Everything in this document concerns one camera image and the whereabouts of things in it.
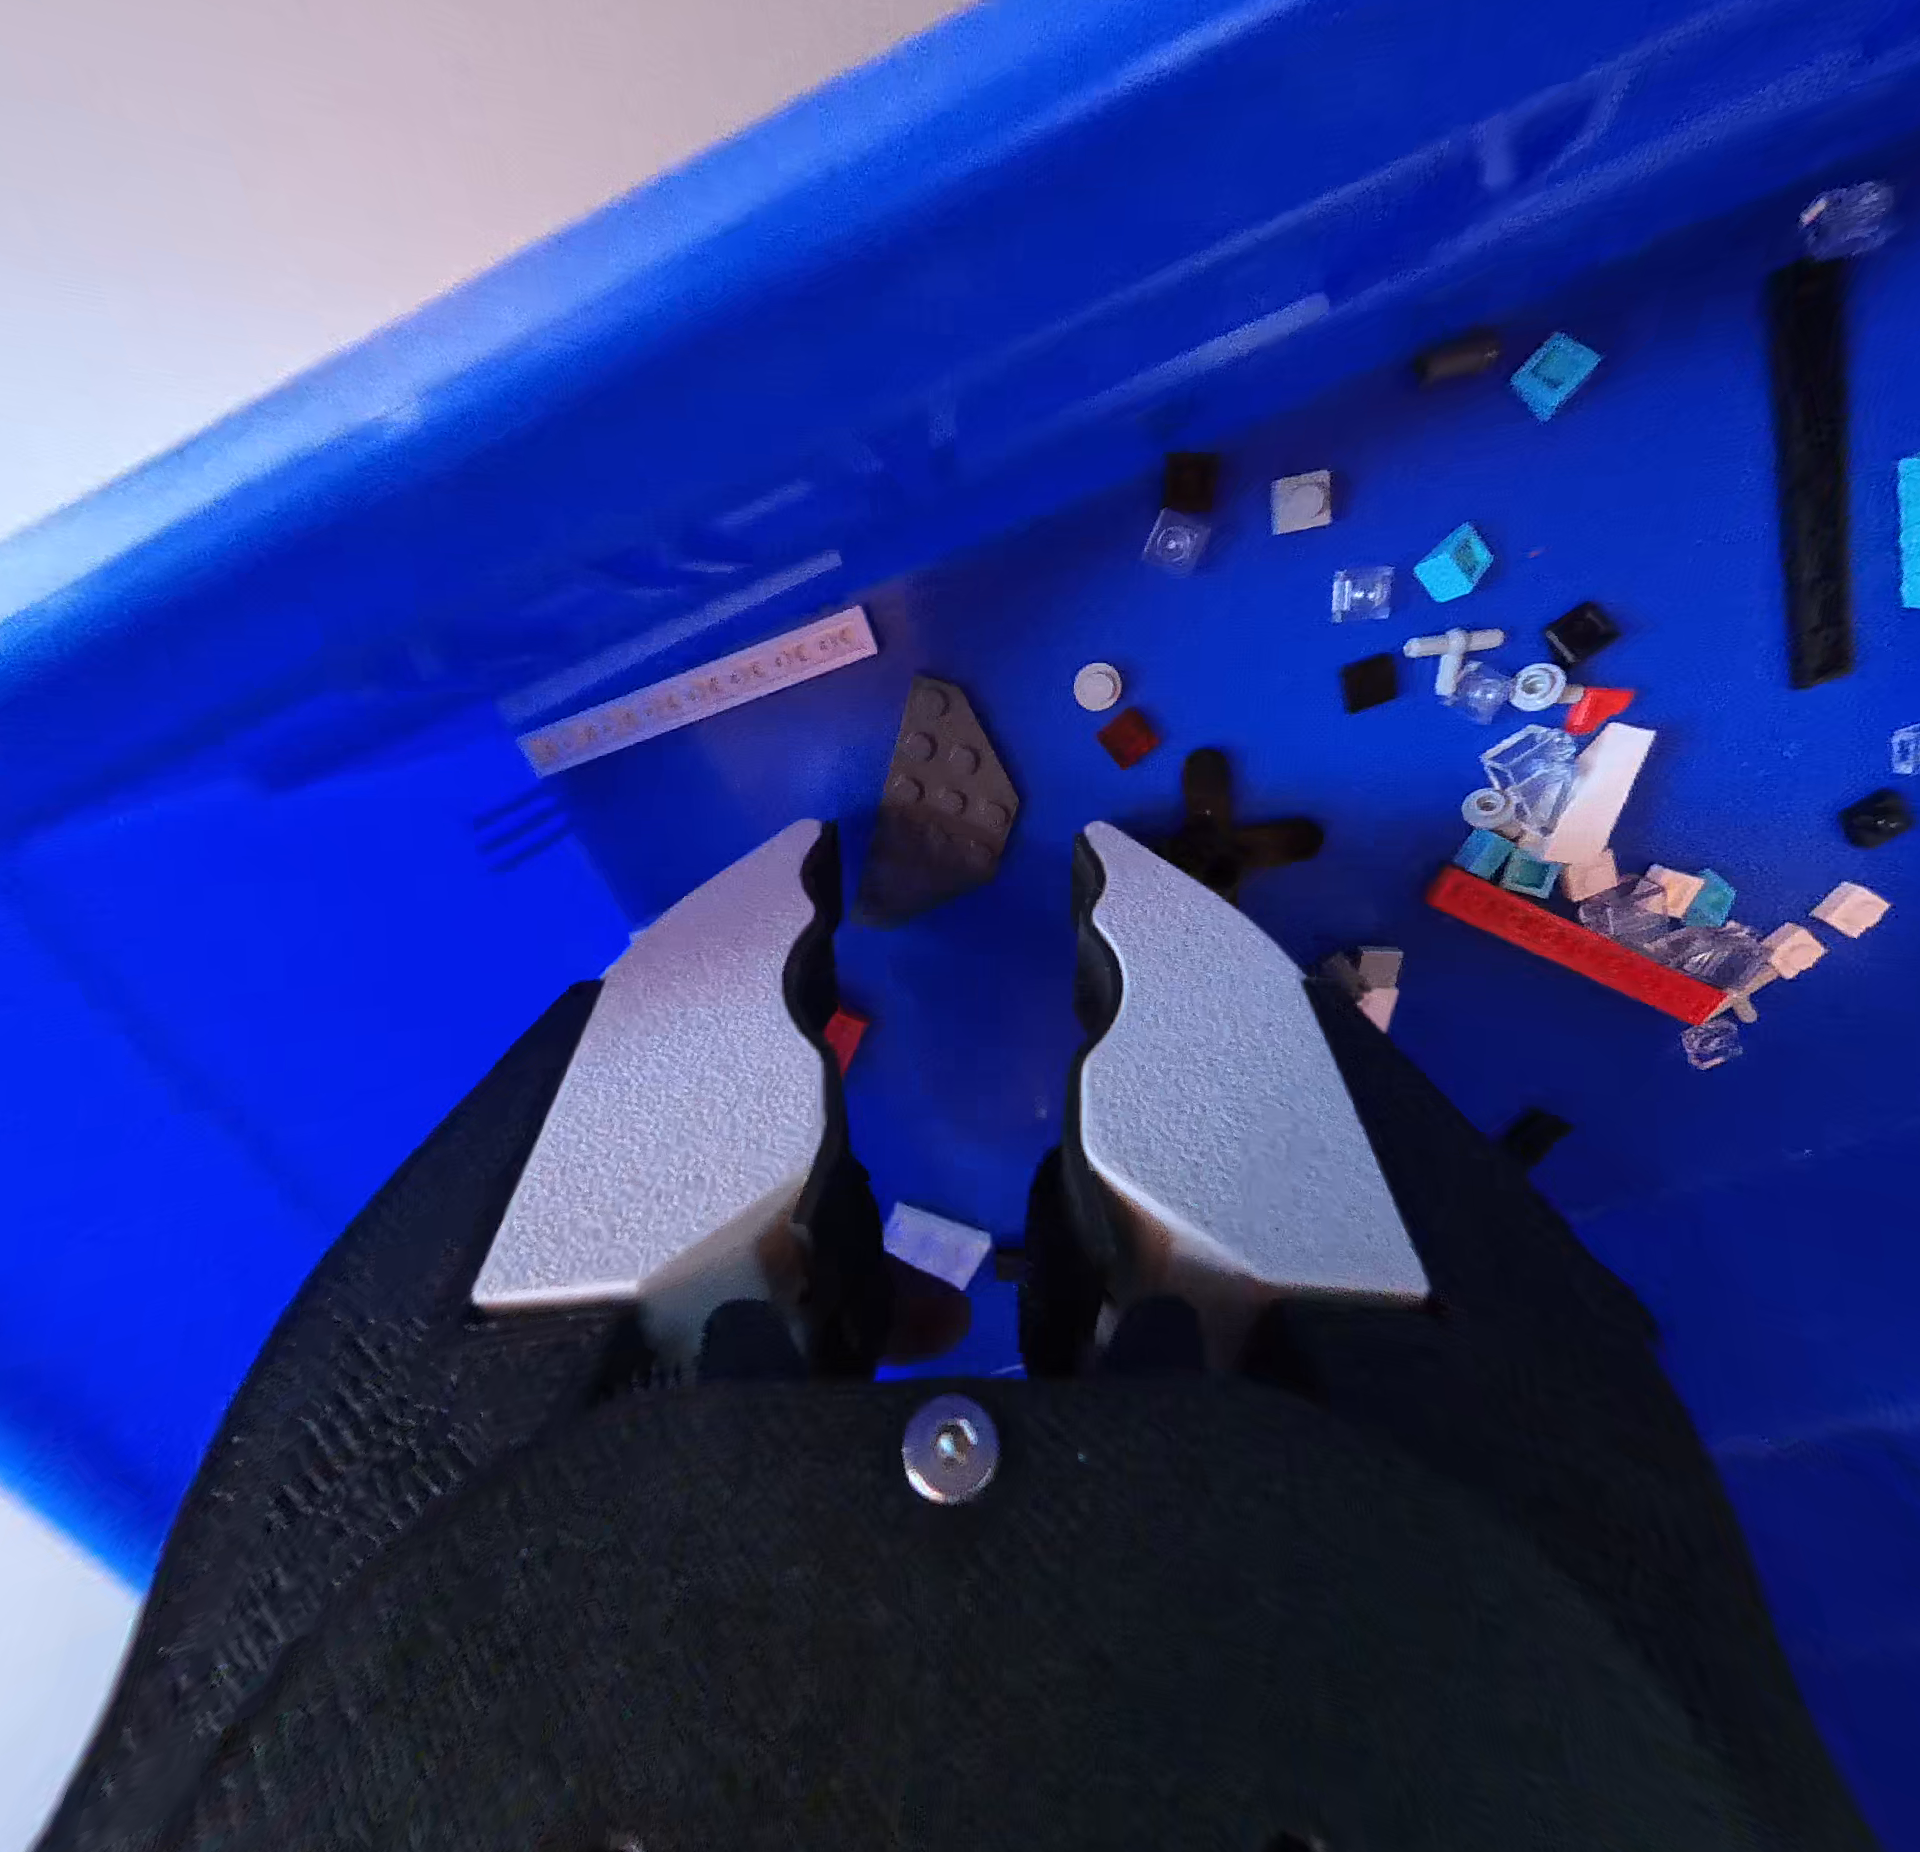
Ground long light grey lego plate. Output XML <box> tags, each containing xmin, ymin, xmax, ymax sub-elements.
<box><xmin>518</xmin><ymin>605</ymin><xmax>878</xmax><ymax>778</ymax></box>

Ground long black lego plate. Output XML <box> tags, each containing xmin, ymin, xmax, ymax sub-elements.
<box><xmin>1768</xmin><ymin>252</ymin><xmax>1857</xmax><ymax>694</ymax></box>

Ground blue plastic bin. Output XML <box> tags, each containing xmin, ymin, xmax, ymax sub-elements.
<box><xmin>0</xmin><ymin>0</ymin><xmax>1920</xmax><ymax>1852</ymax></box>

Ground long red lego plate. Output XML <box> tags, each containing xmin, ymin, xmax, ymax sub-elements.
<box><xmin>1424</xmin><ymin>865</ymin><xmax>1731</xmax><ymax>1025</ymax></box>

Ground scattered small lego pieces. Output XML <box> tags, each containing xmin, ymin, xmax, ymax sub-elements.
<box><xmin>1072</xmin><ymin>177</ymin><xmax>1920</xmax><ymax>1162</ymax></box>

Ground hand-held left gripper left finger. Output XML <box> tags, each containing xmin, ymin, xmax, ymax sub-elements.
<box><xmin>471</xmin><ymin>818</ymin><xmax>890</xmax><ymax>1380</ymax></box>

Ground pale translucent lego tile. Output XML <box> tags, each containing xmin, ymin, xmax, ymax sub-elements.
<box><xmin>883</xmin><ymin>1204</ymin><xmax>994</xmax><ymax>1291</ymax></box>

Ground black cross-shaped lego piece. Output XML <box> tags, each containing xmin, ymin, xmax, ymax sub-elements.
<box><xmin>1155</xmin><ymin>745</ymin><xmax>1325</xmax><ymax>900</ymax></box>

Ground dark grey lego wedge plate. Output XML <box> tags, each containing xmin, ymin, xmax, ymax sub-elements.
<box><xmin>855</xmin><ymin>673</ymin><xmax>1021</xmax><ymax>926</ymax></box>

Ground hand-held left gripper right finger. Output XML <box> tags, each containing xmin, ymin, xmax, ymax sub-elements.
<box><xmin>1019</xmin><ymin>819</ymin><xmax>1432</xmax><ymax>1380</ymax></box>

